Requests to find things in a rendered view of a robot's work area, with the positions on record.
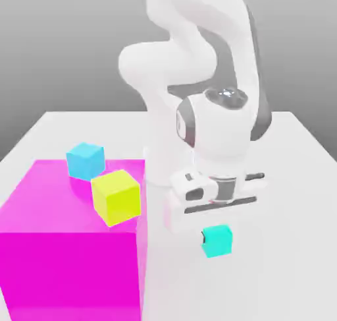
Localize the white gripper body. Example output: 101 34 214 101
164 189 260 235

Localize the small turquoise cube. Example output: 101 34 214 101
201 223 234 259

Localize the small yellow cube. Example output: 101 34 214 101
91 169 142 227

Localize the small light blue cube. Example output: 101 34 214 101
65 142 106 182

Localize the large magenta box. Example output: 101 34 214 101
0 159 148 321

